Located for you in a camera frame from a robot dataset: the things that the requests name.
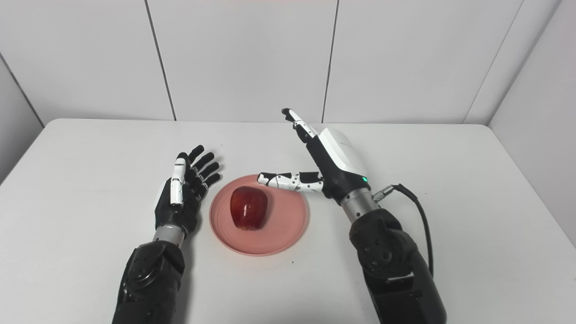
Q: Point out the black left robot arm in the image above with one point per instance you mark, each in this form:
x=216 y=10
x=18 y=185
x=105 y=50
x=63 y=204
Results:
x=150 y=281

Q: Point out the red apple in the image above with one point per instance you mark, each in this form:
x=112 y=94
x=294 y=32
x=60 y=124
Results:
x=248 y=208

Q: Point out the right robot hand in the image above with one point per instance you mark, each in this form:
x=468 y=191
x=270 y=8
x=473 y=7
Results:
x=333 y=166

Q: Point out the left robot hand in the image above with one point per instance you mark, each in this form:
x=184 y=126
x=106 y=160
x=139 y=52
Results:
x=184 y=198

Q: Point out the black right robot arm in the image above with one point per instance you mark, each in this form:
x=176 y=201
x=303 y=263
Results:
x=396 y=265

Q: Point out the pink plate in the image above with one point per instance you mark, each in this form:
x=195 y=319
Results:
x=283 y=220

